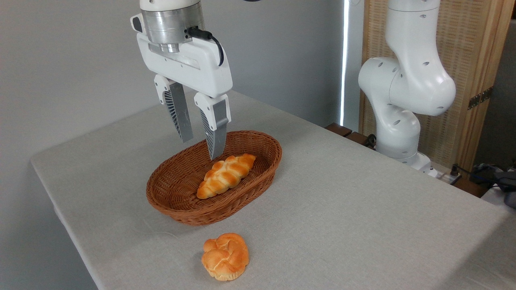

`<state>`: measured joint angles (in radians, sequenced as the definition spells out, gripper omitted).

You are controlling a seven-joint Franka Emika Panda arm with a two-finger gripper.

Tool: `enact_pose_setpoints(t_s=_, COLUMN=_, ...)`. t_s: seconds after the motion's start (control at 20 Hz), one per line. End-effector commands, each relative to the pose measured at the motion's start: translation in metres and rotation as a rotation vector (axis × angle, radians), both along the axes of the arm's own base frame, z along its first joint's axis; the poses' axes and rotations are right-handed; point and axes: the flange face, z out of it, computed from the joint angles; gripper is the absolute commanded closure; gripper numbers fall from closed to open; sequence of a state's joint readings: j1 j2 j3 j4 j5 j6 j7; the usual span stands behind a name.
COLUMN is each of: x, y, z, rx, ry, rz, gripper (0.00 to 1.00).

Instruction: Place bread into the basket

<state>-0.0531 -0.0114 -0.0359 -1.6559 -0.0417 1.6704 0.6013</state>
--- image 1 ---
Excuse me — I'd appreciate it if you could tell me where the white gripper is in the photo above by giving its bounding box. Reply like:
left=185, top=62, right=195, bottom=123
left=130, top=14, right=233, bottom=161

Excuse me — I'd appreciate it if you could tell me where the round knotted bread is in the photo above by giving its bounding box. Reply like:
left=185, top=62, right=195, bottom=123
left=201, top=233, right=250, bottom=281

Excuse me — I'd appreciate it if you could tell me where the long braided bread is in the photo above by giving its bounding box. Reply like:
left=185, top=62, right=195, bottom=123
left=196, top=153, right=257, bottom=200

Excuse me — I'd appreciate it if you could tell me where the brown oval wicker basket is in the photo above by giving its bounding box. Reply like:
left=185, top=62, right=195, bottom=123
left=146, top=130, right=283, bottom=226

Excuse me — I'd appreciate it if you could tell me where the vertical white light strip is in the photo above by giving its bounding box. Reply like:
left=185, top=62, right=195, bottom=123
left=340, top=0, right=350, bottom=126

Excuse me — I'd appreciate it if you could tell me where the grey tablecloth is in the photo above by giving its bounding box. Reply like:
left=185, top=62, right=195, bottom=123
left=30, top=89, right=516, bottom=290

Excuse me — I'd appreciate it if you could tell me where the white power strip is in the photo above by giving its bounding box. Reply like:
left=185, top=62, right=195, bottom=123
left=427, top=167, right=462, bottom=186

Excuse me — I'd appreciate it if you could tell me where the dark metal screen hinge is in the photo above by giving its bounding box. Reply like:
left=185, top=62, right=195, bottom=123
left=468, top=87, right=493, bottom=110

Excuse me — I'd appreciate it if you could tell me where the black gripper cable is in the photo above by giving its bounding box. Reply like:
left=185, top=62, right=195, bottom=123
left=187, top=26, right=225, bottom=66

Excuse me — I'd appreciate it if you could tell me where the grey black device with cables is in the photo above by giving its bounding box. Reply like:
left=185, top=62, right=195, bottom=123
left=474, top=161, right=516, bottom=208

